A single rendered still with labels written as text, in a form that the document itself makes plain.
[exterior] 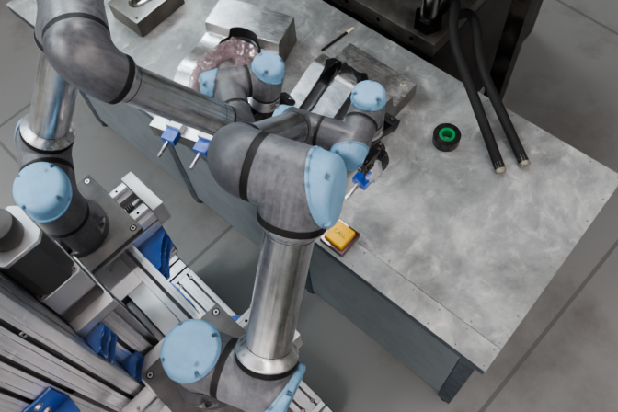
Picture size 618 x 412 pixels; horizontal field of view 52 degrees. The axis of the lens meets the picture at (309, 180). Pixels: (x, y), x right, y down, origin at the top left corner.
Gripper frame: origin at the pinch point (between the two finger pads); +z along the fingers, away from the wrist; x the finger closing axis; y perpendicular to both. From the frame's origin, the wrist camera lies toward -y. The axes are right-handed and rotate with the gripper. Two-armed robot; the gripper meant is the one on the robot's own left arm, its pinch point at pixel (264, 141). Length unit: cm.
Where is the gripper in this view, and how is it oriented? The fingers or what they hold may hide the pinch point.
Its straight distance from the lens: 175.3
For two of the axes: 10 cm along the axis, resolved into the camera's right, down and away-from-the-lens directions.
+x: 7.5, 6.2, -2.3
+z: -1.4, 4.9, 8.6
